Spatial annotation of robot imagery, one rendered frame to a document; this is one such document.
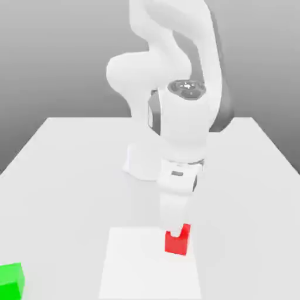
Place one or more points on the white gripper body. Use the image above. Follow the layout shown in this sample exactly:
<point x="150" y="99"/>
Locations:
<point x="174" y="206"/>

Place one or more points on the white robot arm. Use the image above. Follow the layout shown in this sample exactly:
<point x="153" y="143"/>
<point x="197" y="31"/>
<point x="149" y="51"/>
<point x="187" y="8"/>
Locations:
<point x="182" y="121"/>

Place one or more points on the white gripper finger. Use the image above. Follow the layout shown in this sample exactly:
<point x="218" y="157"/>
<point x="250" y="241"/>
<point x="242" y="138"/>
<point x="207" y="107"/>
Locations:
<point x="175" y="228"/>

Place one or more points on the small green cube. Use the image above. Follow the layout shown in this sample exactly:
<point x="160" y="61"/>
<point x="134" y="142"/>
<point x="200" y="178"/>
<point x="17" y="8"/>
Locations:
<point x="10" y="281"/>

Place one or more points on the small red cube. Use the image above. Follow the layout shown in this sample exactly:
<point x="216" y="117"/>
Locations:
<point x="176" y="245"/>

